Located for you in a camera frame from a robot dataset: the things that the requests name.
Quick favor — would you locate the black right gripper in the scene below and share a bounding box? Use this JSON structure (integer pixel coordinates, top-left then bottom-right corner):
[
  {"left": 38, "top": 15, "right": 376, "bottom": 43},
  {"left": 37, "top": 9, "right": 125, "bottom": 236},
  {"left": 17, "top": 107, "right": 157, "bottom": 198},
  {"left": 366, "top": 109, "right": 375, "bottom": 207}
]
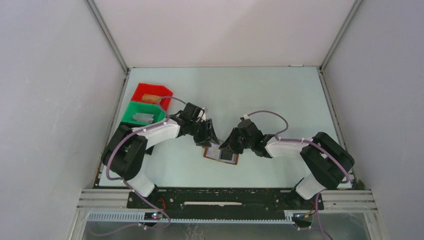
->
[{"left": 219, "top": 126, "right": 254, "bottom": 155}]

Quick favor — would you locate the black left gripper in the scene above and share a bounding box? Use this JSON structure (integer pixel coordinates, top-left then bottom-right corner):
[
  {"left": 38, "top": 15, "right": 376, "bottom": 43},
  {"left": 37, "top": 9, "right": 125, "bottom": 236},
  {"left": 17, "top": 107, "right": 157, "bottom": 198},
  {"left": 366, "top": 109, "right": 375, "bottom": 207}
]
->
[{"left": 188, "top": 119, "right": 219, "bottom": 148}]

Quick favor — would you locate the brown leather card holder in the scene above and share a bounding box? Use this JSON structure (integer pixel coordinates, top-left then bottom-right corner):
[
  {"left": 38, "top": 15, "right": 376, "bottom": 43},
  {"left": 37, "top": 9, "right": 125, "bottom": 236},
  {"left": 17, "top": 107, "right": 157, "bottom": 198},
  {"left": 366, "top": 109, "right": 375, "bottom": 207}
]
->
[{"left": 202, "top": 144, "right": 239, "bottom": 165}]

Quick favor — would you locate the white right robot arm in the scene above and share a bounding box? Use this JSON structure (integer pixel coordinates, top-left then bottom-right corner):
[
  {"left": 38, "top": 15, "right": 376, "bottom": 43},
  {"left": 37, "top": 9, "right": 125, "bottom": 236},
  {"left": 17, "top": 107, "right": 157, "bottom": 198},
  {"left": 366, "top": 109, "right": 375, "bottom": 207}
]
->
[{"left": 219, "top": 118, "right": 355, "bottom": 209}]

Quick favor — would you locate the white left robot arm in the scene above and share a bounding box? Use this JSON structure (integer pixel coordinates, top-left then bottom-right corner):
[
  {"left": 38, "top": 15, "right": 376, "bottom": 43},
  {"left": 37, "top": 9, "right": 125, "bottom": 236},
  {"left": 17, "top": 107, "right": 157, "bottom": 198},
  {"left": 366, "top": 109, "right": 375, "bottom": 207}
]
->
[{"left": 101, "top": 102, "right": 220, "bottom": 208}]

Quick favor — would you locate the clear card in green bin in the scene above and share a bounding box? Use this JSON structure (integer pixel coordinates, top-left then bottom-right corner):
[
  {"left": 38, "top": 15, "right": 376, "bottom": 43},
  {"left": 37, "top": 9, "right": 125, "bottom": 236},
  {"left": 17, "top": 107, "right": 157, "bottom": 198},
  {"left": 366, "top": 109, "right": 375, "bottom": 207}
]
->
[{"left": 132, "top": 112, "right": 155, "bottom": 125}]

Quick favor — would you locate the orange card in red bin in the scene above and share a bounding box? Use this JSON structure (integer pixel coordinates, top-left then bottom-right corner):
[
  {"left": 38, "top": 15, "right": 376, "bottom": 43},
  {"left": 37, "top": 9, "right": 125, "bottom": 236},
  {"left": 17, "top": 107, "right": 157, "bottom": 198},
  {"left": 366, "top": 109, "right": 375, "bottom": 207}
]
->
[{"left": 140, "top": 93, "right": 162, "bottom": 104}]

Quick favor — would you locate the green plastic bin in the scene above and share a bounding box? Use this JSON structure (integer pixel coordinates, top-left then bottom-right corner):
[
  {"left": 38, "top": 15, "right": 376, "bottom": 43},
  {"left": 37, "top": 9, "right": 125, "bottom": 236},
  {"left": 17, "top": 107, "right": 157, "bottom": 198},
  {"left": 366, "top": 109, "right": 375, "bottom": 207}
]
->
[{"left": 121, "top": 101, "right": 166, "bottom": 126}]

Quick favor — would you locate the red plastic bin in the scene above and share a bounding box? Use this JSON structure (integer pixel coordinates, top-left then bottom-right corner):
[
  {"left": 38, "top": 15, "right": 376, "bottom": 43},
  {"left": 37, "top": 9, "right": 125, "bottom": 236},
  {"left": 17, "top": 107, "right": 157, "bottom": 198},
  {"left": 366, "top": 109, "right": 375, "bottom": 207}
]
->
[{"left": 130, "top": 83, "right": 174, "bottom": 110}]

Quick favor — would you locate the black plastic bin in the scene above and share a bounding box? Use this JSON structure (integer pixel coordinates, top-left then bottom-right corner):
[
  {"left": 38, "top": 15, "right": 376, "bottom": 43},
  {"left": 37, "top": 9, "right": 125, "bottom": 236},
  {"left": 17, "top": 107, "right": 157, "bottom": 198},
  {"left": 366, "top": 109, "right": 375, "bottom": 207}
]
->
[{"left": 112, "top": 121, "right": 157, "bottom": 157}]

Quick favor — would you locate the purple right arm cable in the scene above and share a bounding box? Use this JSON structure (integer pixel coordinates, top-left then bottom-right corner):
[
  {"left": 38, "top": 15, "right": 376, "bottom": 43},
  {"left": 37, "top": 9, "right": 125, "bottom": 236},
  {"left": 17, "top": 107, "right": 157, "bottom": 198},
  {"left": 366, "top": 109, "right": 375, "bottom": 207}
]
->
[{"left": 243, "top": 110, "right": 351, "bottom": 240}]

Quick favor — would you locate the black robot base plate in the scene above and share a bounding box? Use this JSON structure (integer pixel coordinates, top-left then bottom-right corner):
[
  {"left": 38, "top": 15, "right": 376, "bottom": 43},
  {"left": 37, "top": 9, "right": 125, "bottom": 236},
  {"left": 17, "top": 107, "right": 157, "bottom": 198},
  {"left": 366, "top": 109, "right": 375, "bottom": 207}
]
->
[{"left": 146, "top": 187, "right": 324, "bottom": 221}]

